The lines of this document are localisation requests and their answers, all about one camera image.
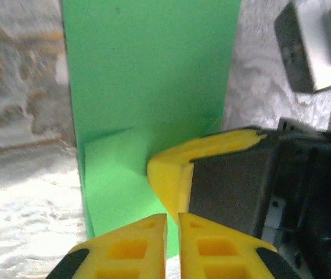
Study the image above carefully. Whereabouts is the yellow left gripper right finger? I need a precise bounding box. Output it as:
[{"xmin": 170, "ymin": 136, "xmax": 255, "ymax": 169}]
[{"xmin": 178, "ymin": 212, "xmax": 300, "ymax": 279}]

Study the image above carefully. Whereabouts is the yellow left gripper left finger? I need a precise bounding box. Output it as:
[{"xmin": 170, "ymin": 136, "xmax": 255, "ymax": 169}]
[{"xmin": 45, "ymin": 213, "xmax": 168, "ymax": 279}]

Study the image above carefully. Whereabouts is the green cloth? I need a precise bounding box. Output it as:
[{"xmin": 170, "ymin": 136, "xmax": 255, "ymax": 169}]
[{"xmin": 60, "ymin": 0, "xmax": 242, "ymax": 260}]

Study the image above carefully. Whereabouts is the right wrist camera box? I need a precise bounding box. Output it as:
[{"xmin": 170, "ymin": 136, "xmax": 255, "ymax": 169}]
[{"xmin": 274, "ymin": 0, "xmax": 331, "ymax": 94}]

